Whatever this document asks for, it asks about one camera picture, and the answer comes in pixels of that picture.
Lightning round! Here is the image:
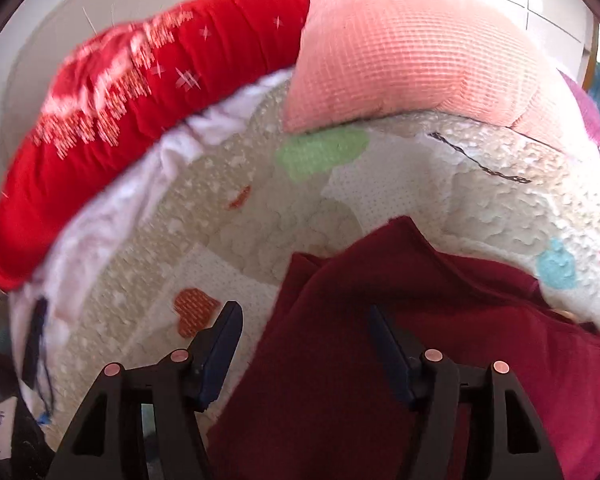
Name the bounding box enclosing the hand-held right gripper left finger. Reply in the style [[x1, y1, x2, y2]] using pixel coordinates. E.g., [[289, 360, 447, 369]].
[[47, 301, 244, 480]]

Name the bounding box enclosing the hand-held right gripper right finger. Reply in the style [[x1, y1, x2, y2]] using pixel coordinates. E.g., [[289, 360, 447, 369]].
[[367, 305, 564, 480]]

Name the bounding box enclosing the dark red garment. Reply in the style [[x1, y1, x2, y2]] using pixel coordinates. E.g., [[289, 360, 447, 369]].
[[207, 215, 600, 480]]

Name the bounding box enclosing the patchwork quilted bedspread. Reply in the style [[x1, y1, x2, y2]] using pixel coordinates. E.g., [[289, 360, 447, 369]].
[[10, 67, 600, 461]]

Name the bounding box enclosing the white fleece blanket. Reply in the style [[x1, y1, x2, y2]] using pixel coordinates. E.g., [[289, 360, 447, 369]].
[[10, 67, 296, 361]]

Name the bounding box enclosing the dark cloth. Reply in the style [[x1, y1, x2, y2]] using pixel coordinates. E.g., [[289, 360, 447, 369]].
[[0, 340, 57, 480]]

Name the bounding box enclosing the red floral quilt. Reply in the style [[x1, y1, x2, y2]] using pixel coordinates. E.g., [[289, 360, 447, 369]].
[[0, 0, 312, 292]]

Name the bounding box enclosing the pink ribbed pillow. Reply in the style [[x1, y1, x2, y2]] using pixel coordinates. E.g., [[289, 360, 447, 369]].
[[282, 0, 581, 157]]

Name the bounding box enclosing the magenta cloth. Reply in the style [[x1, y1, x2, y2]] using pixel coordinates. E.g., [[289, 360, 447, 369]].
[[560, 70, 600, 162]]

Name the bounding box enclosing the grey padded headboard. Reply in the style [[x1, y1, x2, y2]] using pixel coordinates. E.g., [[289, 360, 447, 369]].
[[0, 0, 301, 161]]

